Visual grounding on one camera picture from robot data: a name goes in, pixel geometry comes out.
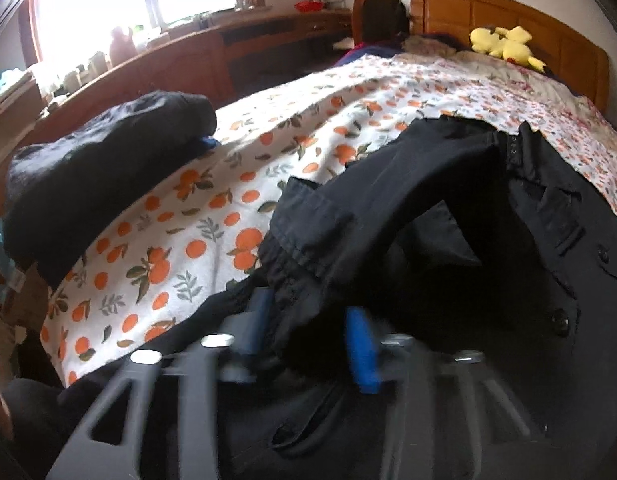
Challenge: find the orange print bed sheet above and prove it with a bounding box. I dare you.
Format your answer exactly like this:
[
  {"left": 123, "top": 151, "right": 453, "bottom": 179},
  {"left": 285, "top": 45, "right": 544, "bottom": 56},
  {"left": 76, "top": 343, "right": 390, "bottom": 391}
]
[{"left": 41, "top": 52, "right": 617, "bottom": 386}]

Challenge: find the long wooden desk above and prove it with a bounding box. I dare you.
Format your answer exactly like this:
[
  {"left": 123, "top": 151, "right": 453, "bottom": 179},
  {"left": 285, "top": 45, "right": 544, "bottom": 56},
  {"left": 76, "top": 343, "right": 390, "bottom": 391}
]
[{"left": 0, "top": 7, "right": 354, "bottom": 221}]

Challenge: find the floral quilt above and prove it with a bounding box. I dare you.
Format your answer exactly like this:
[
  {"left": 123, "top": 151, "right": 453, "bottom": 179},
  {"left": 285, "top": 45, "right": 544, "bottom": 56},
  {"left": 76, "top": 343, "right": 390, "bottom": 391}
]
[{"left": 403, "top": 49, "right": 606, "bottom": 116}]

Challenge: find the wooden chair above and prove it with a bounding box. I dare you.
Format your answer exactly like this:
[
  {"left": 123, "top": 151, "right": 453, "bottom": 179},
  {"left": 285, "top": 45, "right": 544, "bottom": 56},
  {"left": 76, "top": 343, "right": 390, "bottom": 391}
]
[{"left": 351, "top": 0, "right": 410, "bottom": 53}]

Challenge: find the dark blue blanket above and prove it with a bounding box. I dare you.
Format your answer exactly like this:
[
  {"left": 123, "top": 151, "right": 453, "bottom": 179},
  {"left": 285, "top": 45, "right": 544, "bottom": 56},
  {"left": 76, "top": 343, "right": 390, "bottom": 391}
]
[{"left": 337, "top": 42, "right": 405, "bottom": 67}]

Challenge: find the black bag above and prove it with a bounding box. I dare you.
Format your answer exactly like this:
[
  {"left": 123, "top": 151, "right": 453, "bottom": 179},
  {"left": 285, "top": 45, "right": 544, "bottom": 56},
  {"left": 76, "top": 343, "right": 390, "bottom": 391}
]
[{"left": 363, "top": 0, "right": 407, "bottom": 45}]

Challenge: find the wooden bed headboard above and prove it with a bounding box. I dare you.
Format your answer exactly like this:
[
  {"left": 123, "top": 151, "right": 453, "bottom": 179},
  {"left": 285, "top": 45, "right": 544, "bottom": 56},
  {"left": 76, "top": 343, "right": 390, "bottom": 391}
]
[{"left": 409, "top": 0, "right": 611, "bottom": 111}]

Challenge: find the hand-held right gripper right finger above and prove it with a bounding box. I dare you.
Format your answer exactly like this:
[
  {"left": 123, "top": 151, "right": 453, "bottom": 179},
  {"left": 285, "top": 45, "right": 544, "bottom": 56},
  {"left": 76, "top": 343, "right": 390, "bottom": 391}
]
[{"left": 344, "top": 306, "right": 549, "bottom": 480}]

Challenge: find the black coat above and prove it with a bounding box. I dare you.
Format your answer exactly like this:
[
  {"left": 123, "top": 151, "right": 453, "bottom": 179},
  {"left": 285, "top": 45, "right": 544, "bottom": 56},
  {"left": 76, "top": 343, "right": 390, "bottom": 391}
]
[{"left": 58, "top": 115, "right": 617, "bottom": 480}]

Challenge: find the yellow plush toy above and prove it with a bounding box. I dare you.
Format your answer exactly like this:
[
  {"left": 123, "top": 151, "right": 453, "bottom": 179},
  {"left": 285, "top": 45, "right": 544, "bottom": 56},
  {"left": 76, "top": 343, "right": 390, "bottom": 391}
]
[{"left": 469, "top": 25, "right": 546, "bottom": 73}]

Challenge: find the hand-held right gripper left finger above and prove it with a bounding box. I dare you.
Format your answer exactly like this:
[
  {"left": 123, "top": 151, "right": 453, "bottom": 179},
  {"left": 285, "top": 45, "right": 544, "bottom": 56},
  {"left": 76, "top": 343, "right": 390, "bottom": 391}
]
[{"left": 43, "top": 287, "right": 276, "bottom": 480}]

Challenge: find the brown furry cloth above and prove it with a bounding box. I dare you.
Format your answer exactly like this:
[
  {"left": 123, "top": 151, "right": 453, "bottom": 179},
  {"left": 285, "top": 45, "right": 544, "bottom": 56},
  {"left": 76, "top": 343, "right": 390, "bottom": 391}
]
[{"left": 403, "top": 32, "right": 471, "bottom": 57}]

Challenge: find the pink rounded jar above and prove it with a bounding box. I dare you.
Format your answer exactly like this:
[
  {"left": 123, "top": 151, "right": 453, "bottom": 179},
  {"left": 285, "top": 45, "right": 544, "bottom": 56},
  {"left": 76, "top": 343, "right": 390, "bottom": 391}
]
[{"left": 110, "top": 25, "right": 136, "bottom": 64}]

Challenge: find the stack of folded dark clothes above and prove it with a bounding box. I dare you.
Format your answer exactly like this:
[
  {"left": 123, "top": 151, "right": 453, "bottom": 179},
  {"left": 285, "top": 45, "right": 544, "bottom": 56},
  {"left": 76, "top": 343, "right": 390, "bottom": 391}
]
[{"left": 2, "top": 90, "right": 219, "bottom": 288}]

